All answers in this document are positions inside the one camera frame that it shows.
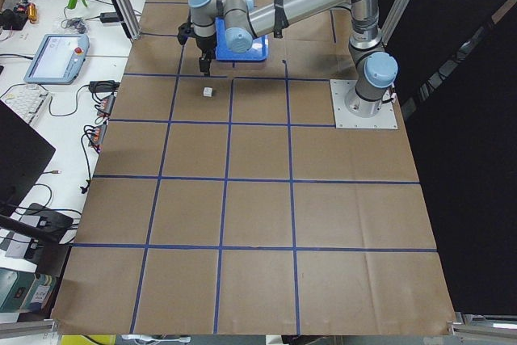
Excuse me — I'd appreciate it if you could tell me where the teach pendant tablet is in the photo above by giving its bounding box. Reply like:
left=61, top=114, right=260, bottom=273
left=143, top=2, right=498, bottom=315
left=23, top=34, right=90, bottom=85

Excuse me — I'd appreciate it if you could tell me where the white keyboard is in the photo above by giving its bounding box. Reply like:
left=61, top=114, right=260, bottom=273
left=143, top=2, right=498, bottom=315
left=1, top=84, right=51, bottom=127

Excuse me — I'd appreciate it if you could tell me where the black power adapter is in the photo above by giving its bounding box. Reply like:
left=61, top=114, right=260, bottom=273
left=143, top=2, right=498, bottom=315
left=99, top=12, right=120, bottom=23

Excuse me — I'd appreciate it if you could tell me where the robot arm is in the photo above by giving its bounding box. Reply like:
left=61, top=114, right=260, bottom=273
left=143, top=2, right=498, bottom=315
left=178, top=0, right=398, bottom=118

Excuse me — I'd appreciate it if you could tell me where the blue plastic tray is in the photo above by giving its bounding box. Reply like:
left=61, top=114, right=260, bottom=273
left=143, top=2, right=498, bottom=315
left=216, top=18, right=269, bottom=62

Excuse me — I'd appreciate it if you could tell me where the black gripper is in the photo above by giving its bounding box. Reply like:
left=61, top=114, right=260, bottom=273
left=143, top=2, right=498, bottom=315
left=177, top=21, right=215, bottom=76

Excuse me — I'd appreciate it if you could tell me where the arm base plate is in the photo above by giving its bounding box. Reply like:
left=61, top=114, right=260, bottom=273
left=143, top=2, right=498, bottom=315
left=330, top=79, right=398, bottom=130

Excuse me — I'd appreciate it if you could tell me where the white block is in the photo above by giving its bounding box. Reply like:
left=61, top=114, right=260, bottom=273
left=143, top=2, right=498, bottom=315
left=203, top=87, right=213, bottom=98

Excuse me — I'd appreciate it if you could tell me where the brown paper table cover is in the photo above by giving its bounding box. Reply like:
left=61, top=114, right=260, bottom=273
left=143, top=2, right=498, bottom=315
left=53, top=0, right=454, bottom=335

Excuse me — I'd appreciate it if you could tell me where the black monitor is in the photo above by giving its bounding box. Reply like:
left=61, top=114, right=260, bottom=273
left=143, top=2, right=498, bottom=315
left=1, top=103, right=73, bottom=243

